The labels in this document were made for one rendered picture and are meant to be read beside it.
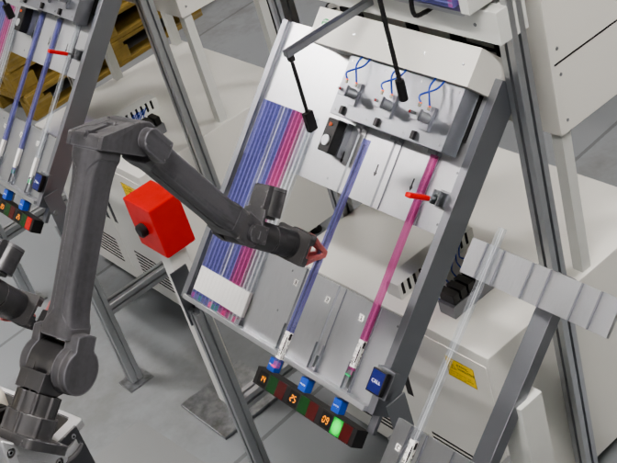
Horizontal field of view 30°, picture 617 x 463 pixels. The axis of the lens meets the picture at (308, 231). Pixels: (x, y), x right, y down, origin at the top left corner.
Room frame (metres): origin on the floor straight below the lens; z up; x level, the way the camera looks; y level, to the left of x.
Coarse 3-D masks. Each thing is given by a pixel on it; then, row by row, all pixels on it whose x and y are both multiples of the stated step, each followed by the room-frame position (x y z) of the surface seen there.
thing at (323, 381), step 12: (192, 300) 2.25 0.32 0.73; (216, 312) 2.17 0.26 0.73; (228, 324) 2.12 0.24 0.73; (252, 336) 2.04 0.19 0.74; (264, 348) 1.99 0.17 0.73; (276, 348) 1.99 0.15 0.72; (288, 360) 1.92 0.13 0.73; (312, 372) 1.86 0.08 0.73; (324, 384) 1.82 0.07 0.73; (348, 396) 1.75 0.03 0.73; (360, 408) 1.72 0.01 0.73
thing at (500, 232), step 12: (492, 252) 1.67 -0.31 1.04; (492, 264) 1.67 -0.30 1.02; (480, 276) 1.66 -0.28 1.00; (480, 288) 1.65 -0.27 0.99; (468, 300) 1.64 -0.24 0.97; (468, 312) 1.63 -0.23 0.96; (456, 336) 1.61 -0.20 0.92; (456, 348) 1.60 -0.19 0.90; (444, 360) 1.60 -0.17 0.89; (444, 372) 1.58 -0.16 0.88; (432, 396) 1.57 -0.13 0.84; (432, 408) 1.56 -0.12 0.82; (420, 420) 1.55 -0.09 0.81; (420, 432) 1.54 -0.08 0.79
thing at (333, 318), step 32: (256, 288) 2.14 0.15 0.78; (288, 288) 2.07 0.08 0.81; (320, 288) 2.00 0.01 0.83; (256, 320) 2.08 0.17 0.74; (288, 320) 2.01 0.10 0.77; (320, 320) 1.95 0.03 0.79; (352, 320) 1.89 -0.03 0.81; (384, 320) 1.83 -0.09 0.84; (288, 352) 1.96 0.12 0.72; (320, 352) 1.89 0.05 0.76; (352, 352) 1.84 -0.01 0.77; (384, 352) 1.78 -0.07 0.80; (352, 384) 1.79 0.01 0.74
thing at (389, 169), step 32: (288, 32) 2.53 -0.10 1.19; (288, 64) 2.47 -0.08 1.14; (320, 64) 2.39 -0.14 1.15; (288, 96) 2.41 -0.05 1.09; (320, 96) 2.33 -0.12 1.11; (320, 128) 2.27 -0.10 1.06; (320, 160) 2.22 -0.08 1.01; (352, 160) 2.15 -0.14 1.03; (384, 160) 2.08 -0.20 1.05; (416, 160) 2.01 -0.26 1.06; (448, 160) 1.95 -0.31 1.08; (352, 192) 2.09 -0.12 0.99; (384, 192) 2.02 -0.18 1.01; (416, 224) 1.91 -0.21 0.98
